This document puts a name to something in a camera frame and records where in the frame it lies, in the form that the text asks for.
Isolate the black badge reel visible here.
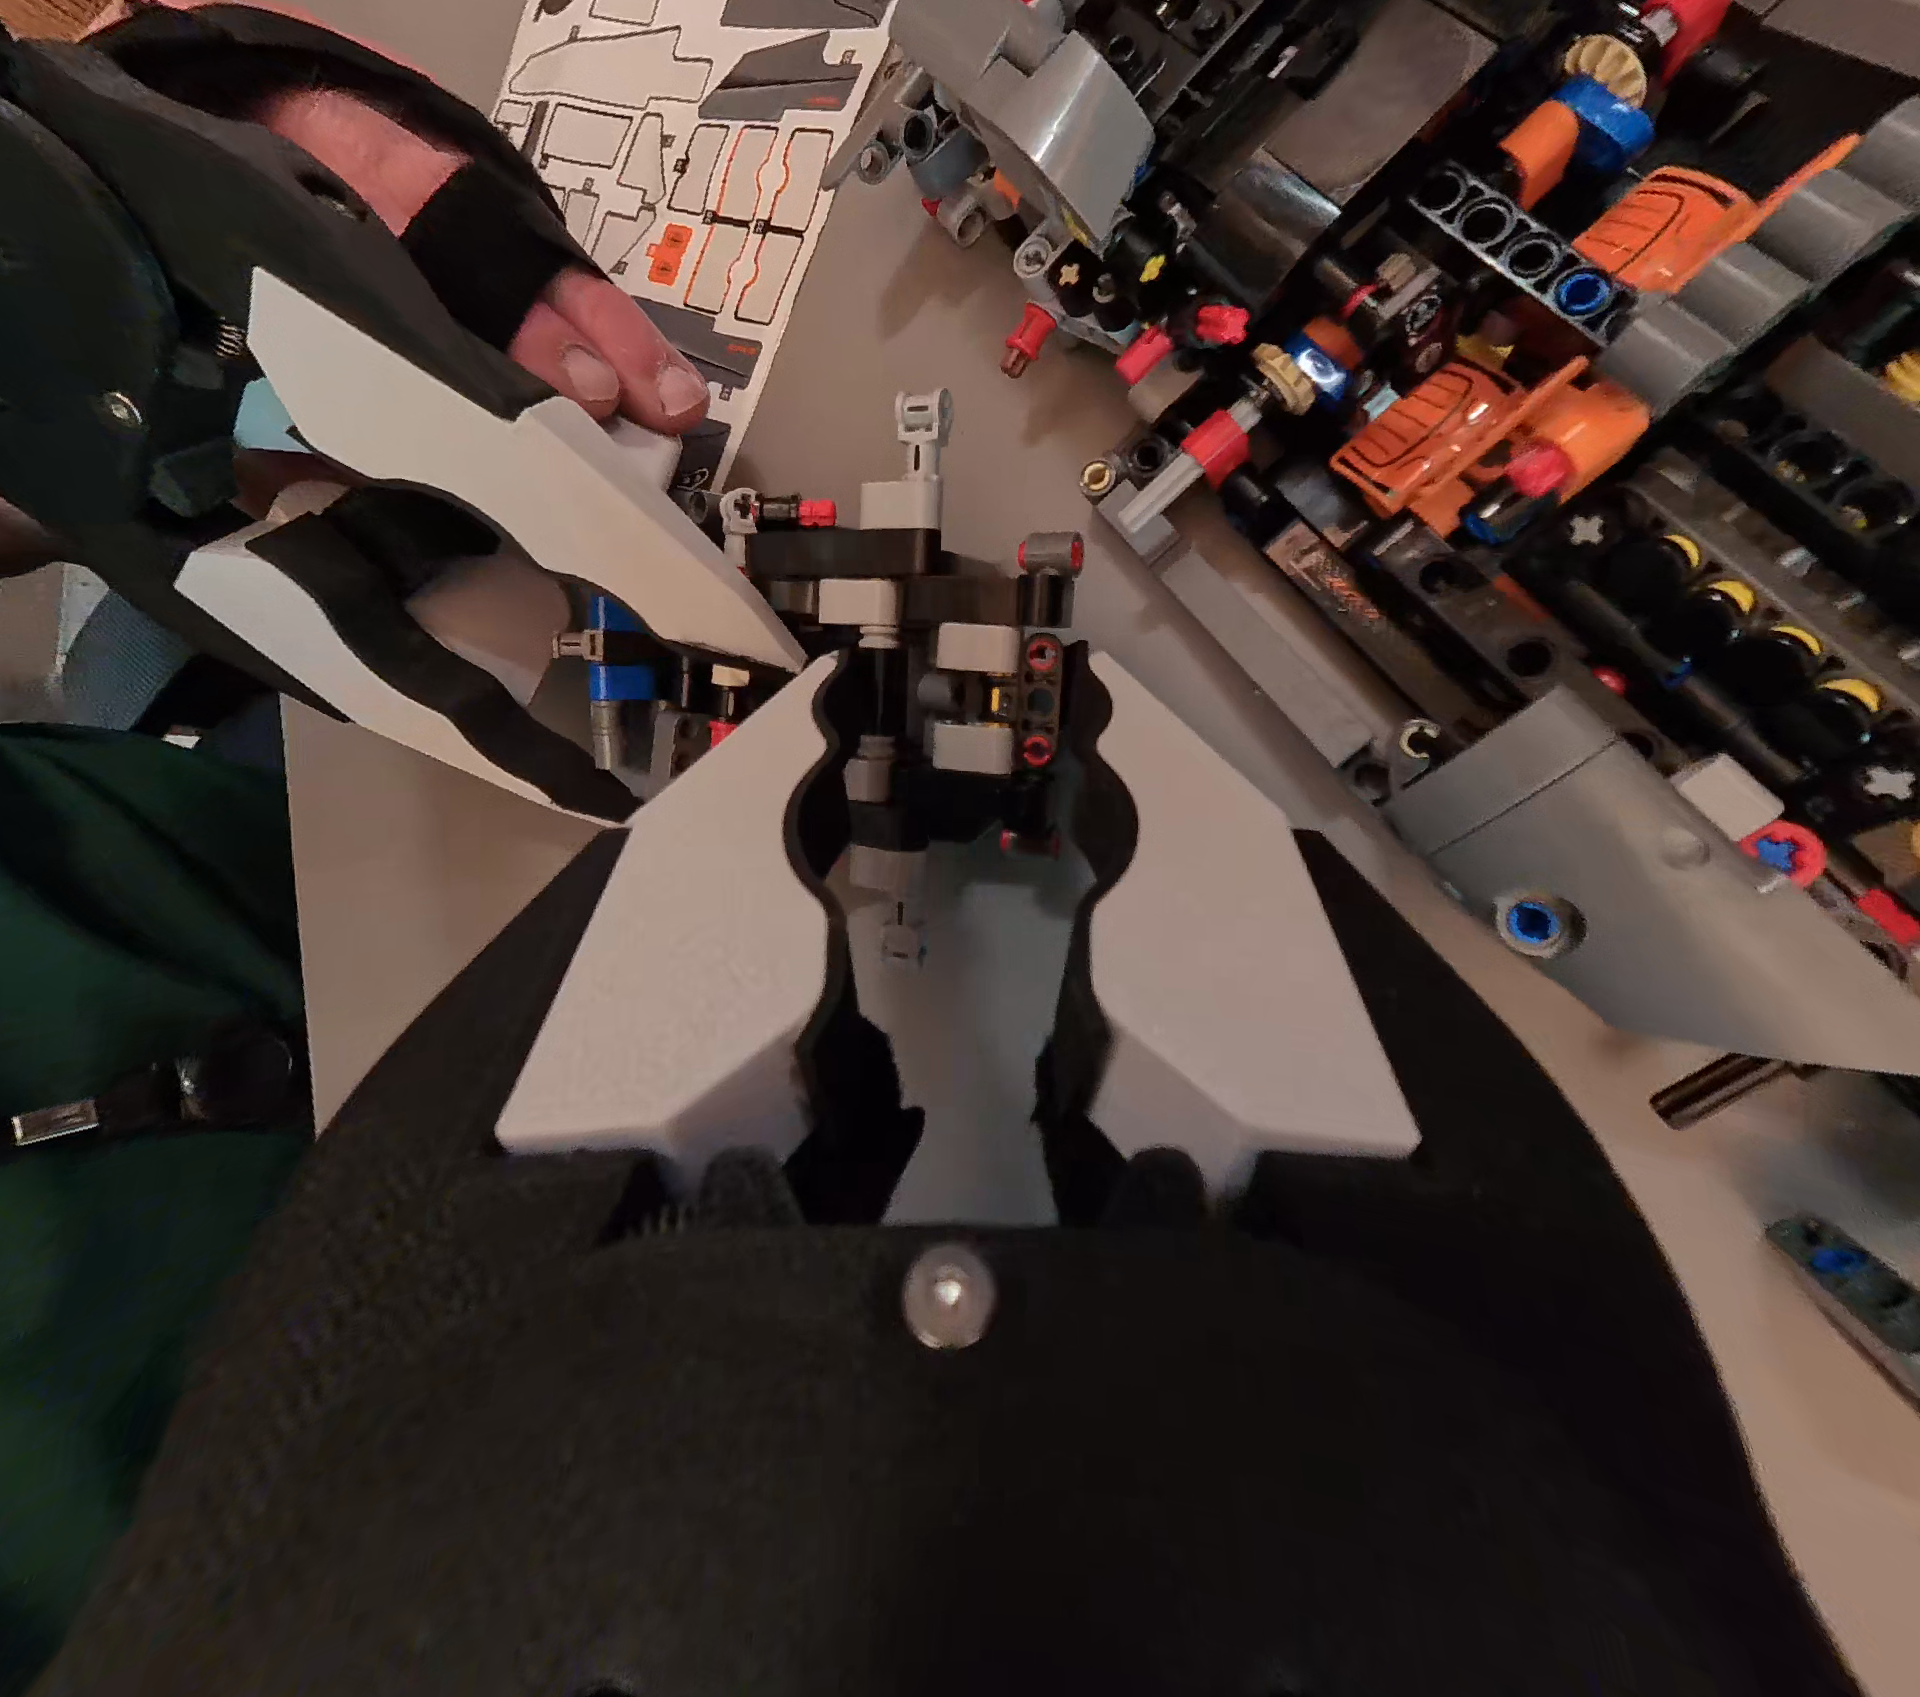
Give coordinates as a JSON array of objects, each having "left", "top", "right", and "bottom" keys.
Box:
[{"left": 0, "top": 1024, "right": 307, "bottom": 1151}]

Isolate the grey blue lego wing assembly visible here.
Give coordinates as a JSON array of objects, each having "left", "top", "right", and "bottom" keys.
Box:
[{"left": 552, "top": 595, "right": 752, "bottom": 779}]

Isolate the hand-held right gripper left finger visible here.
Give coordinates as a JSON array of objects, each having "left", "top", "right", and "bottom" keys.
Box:
[{"left": 494, "top": 650, "right": 929, "bottom": 1227}]

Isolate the person's green shirt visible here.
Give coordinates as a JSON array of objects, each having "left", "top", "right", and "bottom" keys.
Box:
[{"left": 0, "top": 729, "right": 318, "bottom": 1685}]

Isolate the person's left hand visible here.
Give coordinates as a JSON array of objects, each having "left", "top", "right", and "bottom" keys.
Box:
[{"left": 255, "top": 84, "right": 716, "bottom": 439}]

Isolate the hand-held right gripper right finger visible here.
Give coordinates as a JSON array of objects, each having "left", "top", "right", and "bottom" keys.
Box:
[{"left": 1033, "top": 647, "right": 1423, "bottom": 1227}]

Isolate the large lego car chassis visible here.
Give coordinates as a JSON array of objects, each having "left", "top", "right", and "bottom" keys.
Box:
[{"left": 823, "top": 0, "right": 1920, "bottom": 1129}]

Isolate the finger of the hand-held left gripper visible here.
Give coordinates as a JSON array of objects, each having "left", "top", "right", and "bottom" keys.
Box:
[
  {"left": 172, "top": 483, "right": 641, "bottom": 828},
  {"left": 244, "top": 268, "right": 812, "bottom": 679}
]

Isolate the black lego beam assembly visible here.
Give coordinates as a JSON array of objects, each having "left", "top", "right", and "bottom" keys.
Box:
[{"left": 720, "top": 385, "right": 1092, "bottom": 971}]

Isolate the lego sticker sheet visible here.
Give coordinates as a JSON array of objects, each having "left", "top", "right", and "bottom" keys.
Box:
[{"left": 493, "top": 0, "right": 902, "bottom": 503}]

